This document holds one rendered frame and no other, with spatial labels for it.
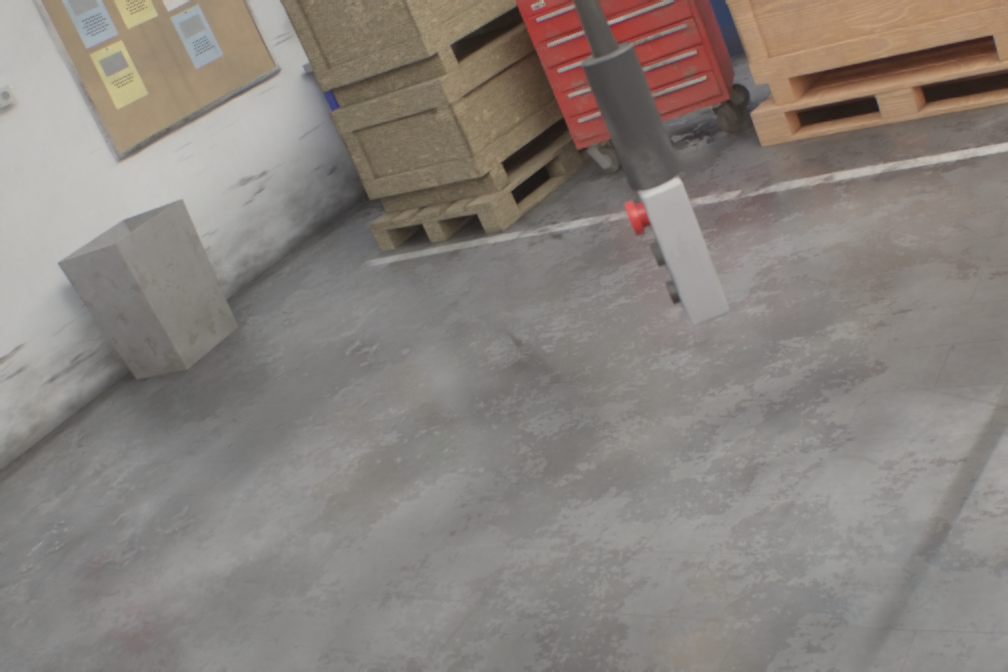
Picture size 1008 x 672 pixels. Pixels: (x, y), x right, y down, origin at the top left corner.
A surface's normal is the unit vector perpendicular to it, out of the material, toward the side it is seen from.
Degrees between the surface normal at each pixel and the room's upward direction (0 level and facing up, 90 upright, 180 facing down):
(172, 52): 90
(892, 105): 90
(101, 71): 90
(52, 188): 90
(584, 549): 0
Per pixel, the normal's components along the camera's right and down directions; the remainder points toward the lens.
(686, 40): -0.21, 0.46
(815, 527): -0.38, -0.85
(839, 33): -0.54, 0.52
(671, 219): 0.04, 0.37
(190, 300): 0.84, -0.09
